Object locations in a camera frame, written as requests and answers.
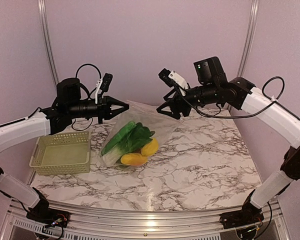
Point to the aluminium frame post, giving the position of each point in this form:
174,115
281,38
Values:
42,10
250,34

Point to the fake bok choy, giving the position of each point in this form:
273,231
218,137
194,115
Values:
130,138

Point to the left aluminium frame post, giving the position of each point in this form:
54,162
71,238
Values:
42,10

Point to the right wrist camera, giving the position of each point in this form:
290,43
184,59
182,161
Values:
173,79

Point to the right aluminium frame post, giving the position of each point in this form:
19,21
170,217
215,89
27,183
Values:
250,34

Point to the front aluminium rail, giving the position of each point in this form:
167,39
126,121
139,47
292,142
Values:
89,223

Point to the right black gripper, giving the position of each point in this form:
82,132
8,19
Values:
174,101

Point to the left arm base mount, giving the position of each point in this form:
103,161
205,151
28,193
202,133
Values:
49,216

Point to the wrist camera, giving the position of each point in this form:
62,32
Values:
173,79
102,86

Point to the green plastic basket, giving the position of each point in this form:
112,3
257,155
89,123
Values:
62,154

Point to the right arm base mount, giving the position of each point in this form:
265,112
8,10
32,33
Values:
240,218

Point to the clear zip top bag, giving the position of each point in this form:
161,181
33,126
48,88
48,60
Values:
148,116

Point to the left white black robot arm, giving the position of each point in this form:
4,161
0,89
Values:
67,106

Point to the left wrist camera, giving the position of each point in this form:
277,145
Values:
102,86

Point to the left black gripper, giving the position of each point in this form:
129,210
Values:
102,108

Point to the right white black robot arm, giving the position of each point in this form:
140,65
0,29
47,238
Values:
242,95

